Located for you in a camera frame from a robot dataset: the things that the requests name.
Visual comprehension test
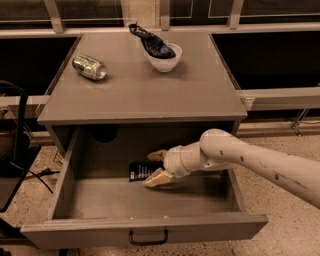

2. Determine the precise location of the green soda can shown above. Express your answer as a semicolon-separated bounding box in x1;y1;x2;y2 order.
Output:
72;54;107;81

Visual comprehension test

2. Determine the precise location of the white bowl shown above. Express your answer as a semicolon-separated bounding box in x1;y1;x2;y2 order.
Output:
147;43;182;73

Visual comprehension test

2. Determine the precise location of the grey drawer cabinet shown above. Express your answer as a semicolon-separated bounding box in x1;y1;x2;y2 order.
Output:
35;30;248;158

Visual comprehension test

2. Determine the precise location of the open grey top drawer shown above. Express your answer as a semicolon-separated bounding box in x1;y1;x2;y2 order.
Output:
21;125;268;249

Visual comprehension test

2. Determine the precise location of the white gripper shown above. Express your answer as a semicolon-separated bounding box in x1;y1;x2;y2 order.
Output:
143;146;187;188

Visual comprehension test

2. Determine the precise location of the dark blue rxbar wrapper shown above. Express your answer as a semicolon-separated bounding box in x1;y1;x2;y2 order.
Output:
129;162;162;182

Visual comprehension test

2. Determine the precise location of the black drawer handle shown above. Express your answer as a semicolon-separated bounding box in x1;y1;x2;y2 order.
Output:
129;229;169;246

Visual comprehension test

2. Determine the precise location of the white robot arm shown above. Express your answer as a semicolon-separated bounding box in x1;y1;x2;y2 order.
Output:
143;129;320;208

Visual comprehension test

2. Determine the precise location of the metal window railing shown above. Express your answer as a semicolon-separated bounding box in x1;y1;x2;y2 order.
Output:
0;0;320;111

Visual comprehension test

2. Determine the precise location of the black chair frame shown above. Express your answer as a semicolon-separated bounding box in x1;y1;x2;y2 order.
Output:
0;80;40;213

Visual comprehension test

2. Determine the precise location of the dark blue chip bag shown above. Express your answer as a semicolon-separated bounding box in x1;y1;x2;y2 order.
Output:
129;23;176;59

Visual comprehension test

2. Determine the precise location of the black cable on floor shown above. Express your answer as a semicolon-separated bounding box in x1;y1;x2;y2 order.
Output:
9;161;62;194

